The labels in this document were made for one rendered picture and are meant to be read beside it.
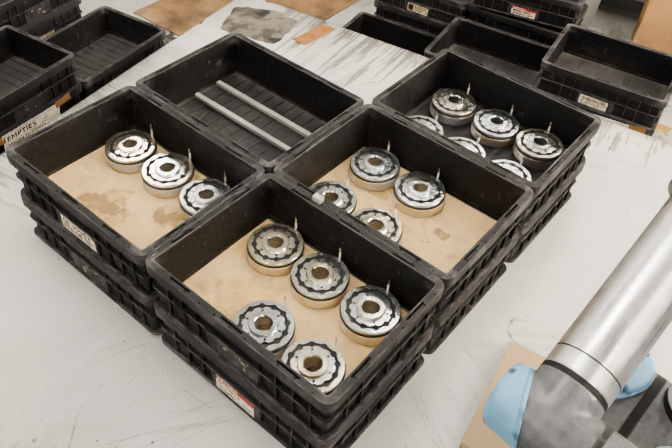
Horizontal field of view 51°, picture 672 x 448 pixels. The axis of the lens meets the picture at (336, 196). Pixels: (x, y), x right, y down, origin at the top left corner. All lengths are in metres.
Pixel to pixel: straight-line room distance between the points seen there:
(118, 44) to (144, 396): 1.70
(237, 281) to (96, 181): 0.39
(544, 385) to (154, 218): 0.87
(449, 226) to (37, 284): 0.81
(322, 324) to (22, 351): 0.55
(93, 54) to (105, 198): 1.33
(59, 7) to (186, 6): 1.07
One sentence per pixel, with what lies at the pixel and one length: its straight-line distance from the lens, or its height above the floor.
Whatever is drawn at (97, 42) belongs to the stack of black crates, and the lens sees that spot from 2.79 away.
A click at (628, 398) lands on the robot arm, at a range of 1.12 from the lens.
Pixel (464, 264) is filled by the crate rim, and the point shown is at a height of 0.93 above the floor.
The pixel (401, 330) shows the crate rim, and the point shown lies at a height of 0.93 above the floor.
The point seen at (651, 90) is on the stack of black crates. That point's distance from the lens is 2.62.
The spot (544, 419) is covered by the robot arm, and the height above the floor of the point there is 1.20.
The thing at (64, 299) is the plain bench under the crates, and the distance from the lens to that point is 1.47.
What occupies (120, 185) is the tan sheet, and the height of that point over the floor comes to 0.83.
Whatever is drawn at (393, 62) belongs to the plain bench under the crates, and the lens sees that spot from 2.06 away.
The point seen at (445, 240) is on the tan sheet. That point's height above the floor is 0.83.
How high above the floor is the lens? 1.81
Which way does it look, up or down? 44 degrees down
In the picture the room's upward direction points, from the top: 4 degrees clockwise
